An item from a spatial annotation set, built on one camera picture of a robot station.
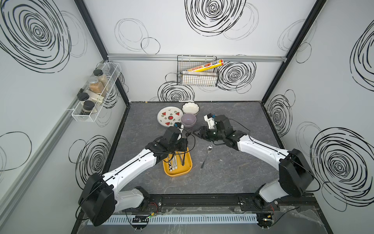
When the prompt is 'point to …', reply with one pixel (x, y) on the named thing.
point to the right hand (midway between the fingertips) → (194, 134)
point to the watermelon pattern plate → (167, 116)
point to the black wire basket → (208, 77)
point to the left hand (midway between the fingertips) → (188, 142)
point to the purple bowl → (188, 120)
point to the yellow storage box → (181, 170)
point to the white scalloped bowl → (190, 107)
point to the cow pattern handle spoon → (173, 163)
